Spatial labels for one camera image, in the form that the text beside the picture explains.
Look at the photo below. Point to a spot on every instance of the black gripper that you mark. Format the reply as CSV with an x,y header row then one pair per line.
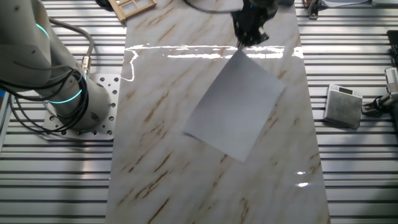
x,y
253,18

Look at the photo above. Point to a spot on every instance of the white paper sheet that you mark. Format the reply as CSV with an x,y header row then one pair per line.
x,y
236,105

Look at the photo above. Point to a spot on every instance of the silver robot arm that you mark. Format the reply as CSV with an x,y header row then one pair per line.
x,y
37,59

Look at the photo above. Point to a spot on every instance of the small digital scale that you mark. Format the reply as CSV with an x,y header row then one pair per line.
x,y
342,107

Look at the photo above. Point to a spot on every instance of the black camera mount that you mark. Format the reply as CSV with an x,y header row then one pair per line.
x,y
314,9

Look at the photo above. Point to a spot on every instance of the wooden window frame model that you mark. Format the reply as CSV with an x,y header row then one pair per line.
x,y
132,9

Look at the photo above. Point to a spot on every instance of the small silver camera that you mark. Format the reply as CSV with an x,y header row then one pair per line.
x,y
392,79

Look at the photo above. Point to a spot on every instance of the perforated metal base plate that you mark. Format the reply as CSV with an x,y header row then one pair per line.
x,y
109,102

